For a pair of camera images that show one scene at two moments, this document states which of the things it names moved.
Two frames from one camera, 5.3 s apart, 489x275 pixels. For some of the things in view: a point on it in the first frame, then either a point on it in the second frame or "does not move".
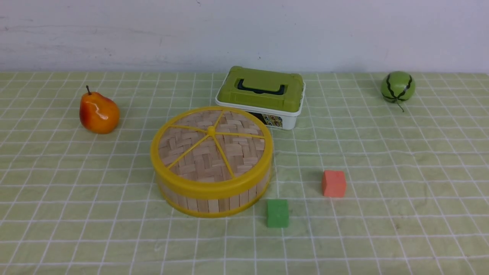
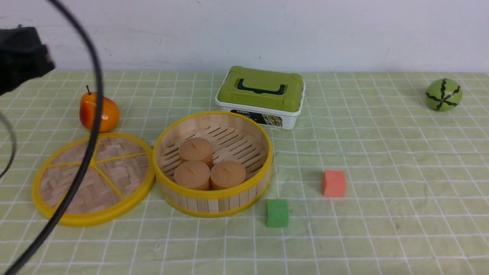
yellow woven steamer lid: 213,152 to 119,179
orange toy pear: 98,114 does not move
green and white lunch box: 276,96 does not move
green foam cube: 277,213 does not move
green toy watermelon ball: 397,87 to 444,94
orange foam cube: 334,183 does not move
